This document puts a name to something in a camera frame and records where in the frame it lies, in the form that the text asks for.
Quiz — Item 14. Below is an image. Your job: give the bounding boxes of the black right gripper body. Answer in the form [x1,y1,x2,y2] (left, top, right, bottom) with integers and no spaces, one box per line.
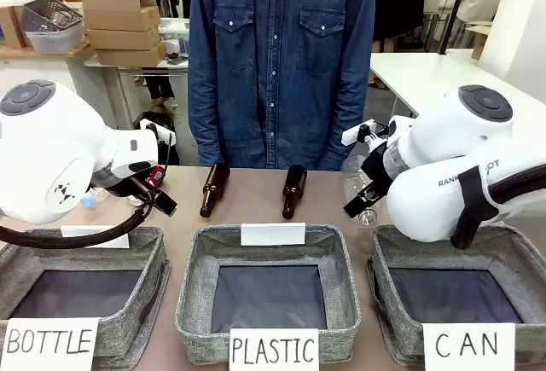
[361,147,396,194]

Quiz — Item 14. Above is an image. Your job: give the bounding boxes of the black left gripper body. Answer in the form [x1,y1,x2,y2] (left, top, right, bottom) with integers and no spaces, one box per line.
[92,165,151,201]

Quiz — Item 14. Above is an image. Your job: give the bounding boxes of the clear plastic bottle purple label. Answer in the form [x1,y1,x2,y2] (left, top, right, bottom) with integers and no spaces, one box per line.
[340,155,379,225]

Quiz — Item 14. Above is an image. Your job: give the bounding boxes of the crushed red can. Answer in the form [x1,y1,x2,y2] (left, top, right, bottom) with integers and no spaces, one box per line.
[145,165,168,188]

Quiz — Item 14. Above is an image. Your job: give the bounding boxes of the clear plastic bottle blue cap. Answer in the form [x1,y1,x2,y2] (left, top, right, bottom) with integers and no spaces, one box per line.
[79,186,113,209]

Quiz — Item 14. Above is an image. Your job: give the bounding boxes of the brown glass bottle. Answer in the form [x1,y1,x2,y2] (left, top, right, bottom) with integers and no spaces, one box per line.
[281,165,309,220]
[199,162,232,219]

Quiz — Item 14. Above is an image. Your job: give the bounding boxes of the person's right forearm denim sleeve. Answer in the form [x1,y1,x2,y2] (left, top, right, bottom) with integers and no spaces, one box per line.
[187,63,232,164]

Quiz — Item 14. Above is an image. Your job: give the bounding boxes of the person's left forearm denim sleeve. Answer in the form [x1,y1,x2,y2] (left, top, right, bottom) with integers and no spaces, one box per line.
[322,63,370,171]

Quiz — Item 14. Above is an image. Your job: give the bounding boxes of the grey fabric basket bottle label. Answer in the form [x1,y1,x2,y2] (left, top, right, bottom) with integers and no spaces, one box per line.
[0,225,171,371]

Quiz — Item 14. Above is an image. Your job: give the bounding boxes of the grey fabric basket can label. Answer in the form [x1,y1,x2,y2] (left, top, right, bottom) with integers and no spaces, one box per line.
[366,223,546,367]

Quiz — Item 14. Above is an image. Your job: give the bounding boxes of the grey fabric basket plastic label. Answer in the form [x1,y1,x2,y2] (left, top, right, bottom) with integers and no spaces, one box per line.
[174,223,362,366]

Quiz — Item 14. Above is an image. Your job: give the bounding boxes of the white paper sign CAN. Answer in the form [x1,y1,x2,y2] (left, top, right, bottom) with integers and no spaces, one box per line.
[422,322,516,371]

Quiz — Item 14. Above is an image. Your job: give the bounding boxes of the blank white card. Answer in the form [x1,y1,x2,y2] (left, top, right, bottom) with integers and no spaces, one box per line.
[240,222,307,247]
[60,224,131,250]

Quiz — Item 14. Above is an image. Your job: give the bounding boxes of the black bag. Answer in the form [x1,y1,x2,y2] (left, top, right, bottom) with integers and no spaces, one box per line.
[132,109,182,134]

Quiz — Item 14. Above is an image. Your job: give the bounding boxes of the background person legs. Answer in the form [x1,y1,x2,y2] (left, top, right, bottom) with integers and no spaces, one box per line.
[143,67,177,111]

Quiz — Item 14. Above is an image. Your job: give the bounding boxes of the large white desk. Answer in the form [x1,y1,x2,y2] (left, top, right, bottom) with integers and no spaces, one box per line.
[368,48,546,121]

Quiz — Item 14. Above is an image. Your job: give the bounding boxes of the white background table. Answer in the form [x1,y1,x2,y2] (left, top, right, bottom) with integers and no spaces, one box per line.
[83,54,190,130]

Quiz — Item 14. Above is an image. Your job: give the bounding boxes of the flat cardboard box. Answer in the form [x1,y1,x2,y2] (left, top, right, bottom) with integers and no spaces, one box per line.
[85,25,161,51]
[92,42,167,67]

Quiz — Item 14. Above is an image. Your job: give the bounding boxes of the person in denim shirt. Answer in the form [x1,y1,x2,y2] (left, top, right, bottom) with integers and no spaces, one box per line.
[187,0,379,171]

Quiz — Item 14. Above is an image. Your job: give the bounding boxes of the wooden top side table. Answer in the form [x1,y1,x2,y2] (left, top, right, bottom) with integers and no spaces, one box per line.
[0,43,96,90]

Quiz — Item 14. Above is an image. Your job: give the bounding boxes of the white plastic containers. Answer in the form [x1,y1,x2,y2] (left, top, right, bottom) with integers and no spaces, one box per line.
[158,16,191,55]

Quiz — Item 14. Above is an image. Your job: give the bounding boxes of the clear plastic storage bin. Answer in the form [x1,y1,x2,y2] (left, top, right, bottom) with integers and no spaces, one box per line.
[20,0,85,55]

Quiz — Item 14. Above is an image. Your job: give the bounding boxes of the leaning cardboard piece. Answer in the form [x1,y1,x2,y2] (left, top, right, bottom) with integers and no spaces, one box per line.
[464,22,495,61]

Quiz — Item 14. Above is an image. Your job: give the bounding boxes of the white paper sign PLASTIC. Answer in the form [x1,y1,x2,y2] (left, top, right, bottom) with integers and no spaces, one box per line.
[228,328,321,371]

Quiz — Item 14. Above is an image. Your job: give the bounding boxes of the white paper sign BOTTLE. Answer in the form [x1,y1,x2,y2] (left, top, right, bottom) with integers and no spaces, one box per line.
[1,316,101,371]

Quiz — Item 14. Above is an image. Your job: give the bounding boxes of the open cardboard box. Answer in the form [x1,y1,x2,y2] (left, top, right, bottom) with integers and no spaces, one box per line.
[79,0,160,33]

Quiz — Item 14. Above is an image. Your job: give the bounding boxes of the black tripod pole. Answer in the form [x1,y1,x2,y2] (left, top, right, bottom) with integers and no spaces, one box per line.
[439,0,471,55]

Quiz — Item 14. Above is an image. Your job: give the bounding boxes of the small cardboard box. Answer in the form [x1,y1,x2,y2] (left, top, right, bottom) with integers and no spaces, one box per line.
[0,3,27,50]

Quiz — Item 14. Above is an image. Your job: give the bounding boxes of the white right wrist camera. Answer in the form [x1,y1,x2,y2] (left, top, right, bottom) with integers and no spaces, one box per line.
[342,117,413,154]

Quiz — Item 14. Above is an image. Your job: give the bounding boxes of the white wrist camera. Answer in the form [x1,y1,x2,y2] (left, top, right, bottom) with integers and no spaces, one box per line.
[342,117,413,154]
[139,119,177,142]

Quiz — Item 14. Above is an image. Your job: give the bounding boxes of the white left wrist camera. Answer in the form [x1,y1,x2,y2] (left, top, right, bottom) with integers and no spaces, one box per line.
[139,119,177,142]

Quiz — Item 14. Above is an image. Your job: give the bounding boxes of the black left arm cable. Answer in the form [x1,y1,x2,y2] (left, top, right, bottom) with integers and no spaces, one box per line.
[0,132,178,249]

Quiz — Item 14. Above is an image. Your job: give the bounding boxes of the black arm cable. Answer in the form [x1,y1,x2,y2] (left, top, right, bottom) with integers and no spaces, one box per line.
[0,132,178,249]
[450,165,546,251]

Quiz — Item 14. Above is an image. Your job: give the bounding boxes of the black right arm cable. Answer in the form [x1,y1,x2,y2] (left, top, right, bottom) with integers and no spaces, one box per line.
[450,165,546,251]

